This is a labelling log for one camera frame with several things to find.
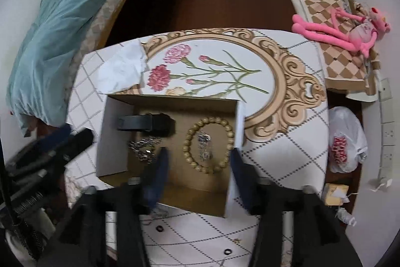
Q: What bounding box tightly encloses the thin silver chain necklace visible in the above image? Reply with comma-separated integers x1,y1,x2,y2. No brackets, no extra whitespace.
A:
140,203,171,227

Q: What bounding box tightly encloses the thick silver chain bracelet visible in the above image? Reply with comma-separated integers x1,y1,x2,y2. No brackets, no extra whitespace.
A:
127,135,164,165

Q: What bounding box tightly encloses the wooden bead bracelet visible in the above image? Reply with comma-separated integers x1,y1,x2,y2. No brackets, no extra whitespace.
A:
183,116,236,176

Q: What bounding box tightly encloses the silver pendant necklace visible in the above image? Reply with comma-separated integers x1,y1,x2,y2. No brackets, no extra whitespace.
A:
196,130,215,163

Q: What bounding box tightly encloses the black smart watch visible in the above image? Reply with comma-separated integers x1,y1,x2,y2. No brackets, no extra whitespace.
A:
116,113,175,138

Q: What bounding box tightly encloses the teal blue duvet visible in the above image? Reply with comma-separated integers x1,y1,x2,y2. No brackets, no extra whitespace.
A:
6,0,106,137

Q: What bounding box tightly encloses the white cardboard box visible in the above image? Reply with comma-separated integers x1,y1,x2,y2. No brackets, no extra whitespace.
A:
96,95,245,217

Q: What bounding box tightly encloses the yellow tissue box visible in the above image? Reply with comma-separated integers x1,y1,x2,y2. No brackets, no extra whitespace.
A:
322,183,349,206

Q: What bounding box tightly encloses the white crumpled paper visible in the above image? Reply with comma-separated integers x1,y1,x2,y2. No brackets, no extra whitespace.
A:
96,39,147,95

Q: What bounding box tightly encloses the clear plastic bottle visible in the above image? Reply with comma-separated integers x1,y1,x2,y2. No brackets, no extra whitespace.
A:
335,207,357,226

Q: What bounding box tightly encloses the white plastic bag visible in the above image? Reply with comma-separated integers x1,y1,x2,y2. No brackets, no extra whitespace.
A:
328,106,368,173

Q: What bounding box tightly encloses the bed with patterned mattress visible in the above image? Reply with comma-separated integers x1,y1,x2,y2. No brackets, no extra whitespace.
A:
9,0,126,138

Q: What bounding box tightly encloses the white power strip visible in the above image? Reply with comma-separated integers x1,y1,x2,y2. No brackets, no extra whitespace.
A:
371,78,397,192

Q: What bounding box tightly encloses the pink panther plush toy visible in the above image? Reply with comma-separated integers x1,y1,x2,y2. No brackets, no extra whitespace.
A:
291,5,392,60

